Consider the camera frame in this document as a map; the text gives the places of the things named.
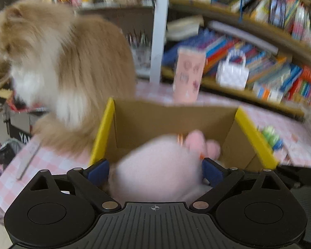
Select pink pig plush toy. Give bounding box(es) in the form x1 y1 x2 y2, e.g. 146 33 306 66
107 134 211 203

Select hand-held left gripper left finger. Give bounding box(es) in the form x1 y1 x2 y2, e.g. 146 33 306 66
30 158 122 211

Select green blue caterpillar toy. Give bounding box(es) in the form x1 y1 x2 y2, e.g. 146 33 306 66
261 125 285 151

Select fluffy orange and white cat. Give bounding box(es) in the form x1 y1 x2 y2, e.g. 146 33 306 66
0 0 136 159

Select pen holder with pens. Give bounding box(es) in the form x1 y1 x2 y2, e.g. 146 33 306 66
128 31 153 71

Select yellow cardboard box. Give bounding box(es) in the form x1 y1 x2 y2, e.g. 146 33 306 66
89 97 279 186

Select stack of lying white books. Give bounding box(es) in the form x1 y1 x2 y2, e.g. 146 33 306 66
166 15 205 41

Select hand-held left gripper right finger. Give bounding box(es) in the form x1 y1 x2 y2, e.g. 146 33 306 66
189 157 288 210

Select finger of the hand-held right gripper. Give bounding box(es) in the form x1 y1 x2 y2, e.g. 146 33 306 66
275 165 311 188

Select white shelf post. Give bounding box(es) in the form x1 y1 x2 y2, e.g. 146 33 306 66
149 0 171 84

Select row of red books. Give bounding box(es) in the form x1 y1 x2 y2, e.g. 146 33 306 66
285 66 311 107

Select pink cartoon storage box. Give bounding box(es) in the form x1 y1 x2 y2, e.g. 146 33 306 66
172 47 207 102

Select row of colourful books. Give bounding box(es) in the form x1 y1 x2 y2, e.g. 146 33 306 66
163 28 304 94

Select wooden bookshelf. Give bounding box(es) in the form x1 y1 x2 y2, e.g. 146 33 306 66
75 0 311 120

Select row of thin upright books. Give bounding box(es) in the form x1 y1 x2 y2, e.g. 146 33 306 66
211 0 311 51

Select pink chick plush toy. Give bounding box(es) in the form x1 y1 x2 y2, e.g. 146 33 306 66
177 130 221 161

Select white quilted pearl handbag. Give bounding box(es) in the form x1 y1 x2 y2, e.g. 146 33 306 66
215 50 250 91

